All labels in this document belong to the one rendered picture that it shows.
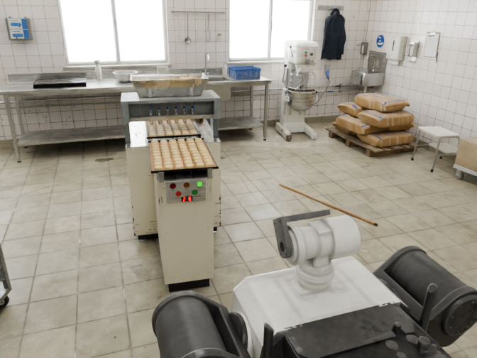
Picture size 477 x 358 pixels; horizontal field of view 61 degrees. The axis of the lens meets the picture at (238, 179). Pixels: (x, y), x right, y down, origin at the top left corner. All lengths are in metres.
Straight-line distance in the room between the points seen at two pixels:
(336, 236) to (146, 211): 2.74
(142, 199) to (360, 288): 2.68
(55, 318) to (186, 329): 2.31
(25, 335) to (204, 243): 1.17
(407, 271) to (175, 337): 0.43
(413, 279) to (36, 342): 2.32
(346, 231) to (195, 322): 0.27
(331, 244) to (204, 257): 2.14
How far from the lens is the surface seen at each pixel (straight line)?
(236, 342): 0.64
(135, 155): 3.12
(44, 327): 2.86
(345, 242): 0.65
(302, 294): 0.68
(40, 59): 6.12
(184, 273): 2.80
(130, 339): 2.62
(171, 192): 2.45
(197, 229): 2.63
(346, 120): 5.97
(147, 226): 3.37
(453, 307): 0.76
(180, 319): 0.63
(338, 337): 0.62
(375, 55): 7.17
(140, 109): 3.11
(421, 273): 0.80
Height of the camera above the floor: 1.79
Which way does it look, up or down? 23 degrees down
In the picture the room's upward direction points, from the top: 1 degrees clockwise
